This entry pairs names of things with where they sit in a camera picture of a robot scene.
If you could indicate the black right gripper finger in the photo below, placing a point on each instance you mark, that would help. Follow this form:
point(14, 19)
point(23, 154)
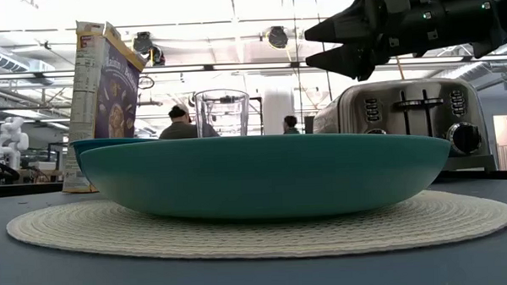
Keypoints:
point(352, 60)
point(351, 25)

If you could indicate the purple raisin bran cereal box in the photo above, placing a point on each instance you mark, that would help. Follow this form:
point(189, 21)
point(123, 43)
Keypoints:
point(108, 97)

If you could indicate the stainless steel toaster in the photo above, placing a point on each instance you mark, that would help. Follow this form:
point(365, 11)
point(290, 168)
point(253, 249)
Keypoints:
point(409, 111)

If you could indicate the person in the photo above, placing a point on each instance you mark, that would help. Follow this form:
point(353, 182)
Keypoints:
point(291, 124)
point(179, 128)

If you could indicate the white pillar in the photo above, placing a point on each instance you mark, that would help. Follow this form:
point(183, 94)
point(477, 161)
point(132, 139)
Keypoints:
point(273, 108)

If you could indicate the clear drinking glass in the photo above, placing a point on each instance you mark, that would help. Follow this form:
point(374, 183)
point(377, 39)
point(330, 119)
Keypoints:
point(223, 114)

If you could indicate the teal round plate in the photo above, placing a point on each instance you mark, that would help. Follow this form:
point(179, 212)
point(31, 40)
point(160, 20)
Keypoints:
point(263, 176)

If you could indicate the cream woven round placemat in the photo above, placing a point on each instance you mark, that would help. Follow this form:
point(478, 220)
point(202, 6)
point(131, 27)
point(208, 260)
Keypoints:
point(257, 237)

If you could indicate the small teal bowl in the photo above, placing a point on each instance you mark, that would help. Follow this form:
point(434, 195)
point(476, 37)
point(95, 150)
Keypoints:
point(88, 144)

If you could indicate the white robot figure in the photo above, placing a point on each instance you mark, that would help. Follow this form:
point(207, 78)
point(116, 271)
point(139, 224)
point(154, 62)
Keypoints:
point(10, 140)

